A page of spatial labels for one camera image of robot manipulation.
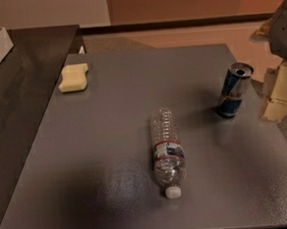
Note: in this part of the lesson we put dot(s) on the clear plastic water bottle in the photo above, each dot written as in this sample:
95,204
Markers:
168,155

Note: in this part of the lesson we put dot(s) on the yellow sponge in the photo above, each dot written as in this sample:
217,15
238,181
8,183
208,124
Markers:
73,78

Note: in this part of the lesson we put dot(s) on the blue silver energy drink can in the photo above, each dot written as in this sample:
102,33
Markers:
238,79

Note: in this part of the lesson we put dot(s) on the dark side table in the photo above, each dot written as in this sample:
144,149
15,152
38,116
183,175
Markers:
28,76

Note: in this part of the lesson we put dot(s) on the cream gripper at right edge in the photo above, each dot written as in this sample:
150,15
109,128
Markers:
274,31

